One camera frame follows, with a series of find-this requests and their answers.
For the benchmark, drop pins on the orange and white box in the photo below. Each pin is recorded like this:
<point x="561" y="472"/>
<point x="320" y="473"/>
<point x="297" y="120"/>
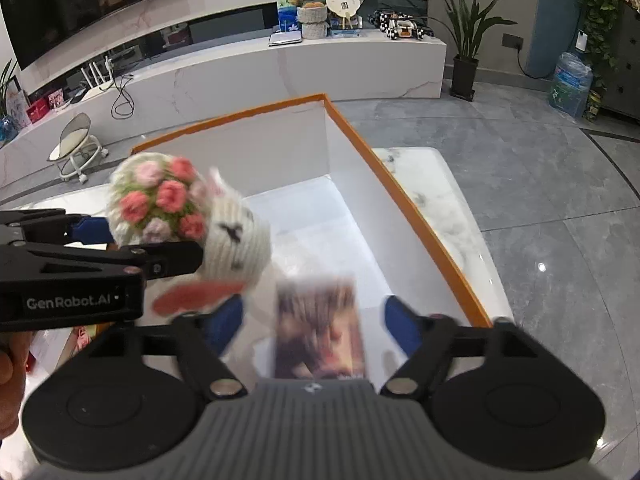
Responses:
<point x="350" y="175"/>

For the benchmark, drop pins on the crochet bunny with flowers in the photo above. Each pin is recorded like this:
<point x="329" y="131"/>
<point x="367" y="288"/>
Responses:
<point x="230" y="240"/>

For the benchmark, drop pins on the red gift box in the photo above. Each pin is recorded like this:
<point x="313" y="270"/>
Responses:
<point x="37" y="110"/>

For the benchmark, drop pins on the black wall outlet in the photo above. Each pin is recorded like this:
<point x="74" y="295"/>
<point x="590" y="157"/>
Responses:
<point x="512" y="41"/>

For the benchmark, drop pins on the pink gift box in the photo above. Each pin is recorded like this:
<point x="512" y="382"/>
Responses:
<point x="57" y="100"/>

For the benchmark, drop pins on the white marble tv console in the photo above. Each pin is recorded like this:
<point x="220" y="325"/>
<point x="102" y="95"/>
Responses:
<point x="300" y="75"/>

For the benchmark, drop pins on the grey cabinet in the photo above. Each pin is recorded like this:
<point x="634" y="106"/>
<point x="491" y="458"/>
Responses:
<point x="625" y="70"/>

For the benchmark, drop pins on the blue bag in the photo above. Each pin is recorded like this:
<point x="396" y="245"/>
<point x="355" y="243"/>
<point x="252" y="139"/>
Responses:
<point x="7" y="129"/>

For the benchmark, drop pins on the person's left hand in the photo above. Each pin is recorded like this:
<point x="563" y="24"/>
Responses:
<point x="12" y="380"/>

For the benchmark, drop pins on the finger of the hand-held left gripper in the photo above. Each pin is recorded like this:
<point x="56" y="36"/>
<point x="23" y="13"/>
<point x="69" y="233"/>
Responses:
<point x="92" y="230"/>
<point x="165" y="259"/>

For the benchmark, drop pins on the white router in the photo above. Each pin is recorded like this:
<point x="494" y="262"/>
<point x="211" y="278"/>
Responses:
<point x="97" y="77"/>

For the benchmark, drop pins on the black and white toy vehicle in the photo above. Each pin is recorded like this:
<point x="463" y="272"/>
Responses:
<point x="400" y="25"/>

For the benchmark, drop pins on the grey notebook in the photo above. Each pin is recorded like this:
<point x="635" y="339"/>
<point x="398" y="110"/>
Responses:
<point x="285" y="39"/>

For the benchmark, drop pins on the potted plant in black pot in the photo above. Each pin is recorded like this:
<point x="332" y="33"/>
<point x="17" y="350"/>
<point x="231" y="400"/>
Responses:
<point x="467" y="35"/>

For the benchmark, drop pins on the round white hand fan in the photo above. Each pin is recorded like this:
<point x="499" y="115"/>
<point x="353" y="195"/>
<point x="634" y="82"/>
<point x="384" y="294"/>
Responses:
<point x="344" y="2"/>

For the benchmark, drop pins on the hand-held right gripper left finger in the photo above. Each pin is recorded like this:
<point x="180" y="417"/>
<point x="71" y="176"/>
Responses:
<point x="227" y="322"/>

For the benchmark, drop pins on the blue and green picture box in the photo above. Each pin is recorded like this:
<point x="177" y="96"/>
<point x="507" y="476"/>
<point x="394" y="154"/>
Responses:
<point x="286" y="10"/>

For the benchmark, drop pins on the brown photo card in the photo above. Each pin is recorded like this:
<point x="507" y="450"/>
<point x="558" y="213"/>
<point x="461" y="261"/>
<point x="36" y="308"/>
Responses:
<point x="320" y="330"/>

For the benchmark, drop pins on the blue water jug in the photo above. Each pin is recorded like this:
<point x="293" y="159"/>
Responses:
<point x="570" y="85"/>

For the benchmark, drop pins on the black curved television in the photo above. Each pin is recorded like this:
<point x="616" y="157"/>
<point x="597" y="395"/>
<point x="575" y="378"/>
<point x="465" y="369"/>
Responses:
<point x="75" y="5"/>

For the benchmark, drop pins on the leafy green plant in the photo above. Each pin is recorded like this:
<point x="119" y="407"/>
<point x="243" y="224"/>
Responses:
<point x="6" y="80"/>

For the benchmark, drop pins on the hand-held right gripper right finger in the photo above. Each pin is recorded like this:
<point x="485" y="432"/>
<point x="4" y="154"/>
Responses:
<point x="400" y="322"/>

